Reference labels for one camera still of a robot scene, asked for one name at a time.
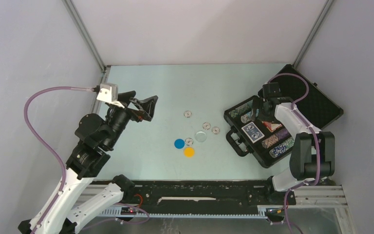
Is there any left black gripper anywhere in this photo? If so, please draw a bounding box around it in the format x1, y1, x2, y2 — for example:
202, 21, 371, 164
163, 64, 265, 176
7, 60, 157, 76
105, 91, 159, 149

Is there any white poker chip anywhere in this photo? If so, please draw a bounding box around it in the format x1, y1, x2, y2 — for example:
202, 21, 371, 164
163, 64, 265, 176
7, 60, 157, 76
211, 127, 220, 135
184, 111, 192, 118
202, 122, 211, 130
185, 138, 194, 147

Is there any clear dealer button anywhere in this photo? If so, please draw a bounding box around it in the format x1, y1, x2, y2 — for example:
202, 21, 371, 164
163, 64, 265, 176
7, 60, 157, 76
195, 131, 207, 142

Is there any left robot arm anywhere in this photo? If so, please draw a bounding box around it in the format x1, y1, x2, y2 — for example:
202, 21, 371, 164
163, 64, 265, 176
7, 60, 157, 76
18, 88, 158, 234

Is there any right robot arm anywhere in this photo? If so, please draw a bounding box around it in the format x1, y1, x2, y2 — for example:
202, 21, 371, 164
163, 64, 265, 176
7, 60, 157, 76
252, 82, 335, 204

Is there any red card deck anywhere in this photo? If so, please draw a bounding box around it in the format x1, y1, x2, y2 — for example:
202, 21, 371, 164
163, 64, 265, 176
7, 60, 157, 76
262, 121, 282, 133

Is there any green chip row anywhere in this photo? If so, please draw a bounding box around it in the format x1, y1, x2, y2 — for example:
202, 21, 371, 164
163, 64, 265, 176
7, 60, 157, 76
229, 109, 249, 118

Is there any purple chip row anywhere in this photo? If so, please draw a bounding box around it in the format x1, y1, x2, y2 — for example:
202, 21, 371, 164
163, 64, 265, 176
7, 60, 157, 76
275, 128, 291, 141

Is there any blue card deck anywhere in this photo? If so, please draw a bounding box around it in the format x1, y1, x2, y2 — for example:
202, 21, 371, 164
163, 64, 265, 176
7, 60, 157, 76
241, 122, 265, 143

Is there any black poker case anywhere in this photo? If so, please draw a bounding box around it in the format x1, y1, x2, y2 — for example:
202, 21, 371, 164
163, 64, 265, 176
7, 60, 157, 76
224, 64, 344, 168

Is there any brown chip row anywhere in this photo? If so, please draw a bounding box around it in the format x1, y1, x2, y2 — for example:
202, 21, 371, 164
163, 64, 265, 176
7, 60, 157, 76
262, 135, 279, 149

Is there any blue chip row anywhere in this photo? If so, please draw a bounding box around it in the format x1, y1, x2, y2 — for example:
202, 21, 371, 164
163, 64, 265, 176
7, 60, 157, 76
269, 143, 293, 158

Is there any blue disc chip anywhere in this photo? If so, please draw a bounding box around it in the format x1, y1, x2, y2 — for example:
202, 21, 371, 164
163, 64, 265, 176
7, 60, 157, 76
174, 138, 185, 149

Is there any yellow disc chip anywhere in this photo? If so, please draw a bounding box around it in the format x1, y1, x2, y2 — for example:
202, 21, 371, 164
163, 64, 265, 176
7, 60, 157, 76
183, 147, 195, 157

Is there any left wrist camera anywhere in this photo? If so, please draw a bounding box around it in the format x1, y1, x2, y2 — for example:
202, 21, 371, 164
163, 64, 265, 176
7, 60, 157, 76
96, 83, 118, 104

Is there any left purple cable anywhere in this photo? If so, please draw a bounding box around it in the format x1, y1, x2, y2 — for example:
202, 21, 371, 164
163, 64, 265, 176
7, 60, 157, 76
23, 86, 98, 234

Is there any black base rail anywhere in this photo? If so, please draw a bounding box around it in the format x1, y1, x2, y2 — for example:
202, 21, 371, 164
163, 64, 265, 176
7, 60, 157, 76
87, 179, 298, 216

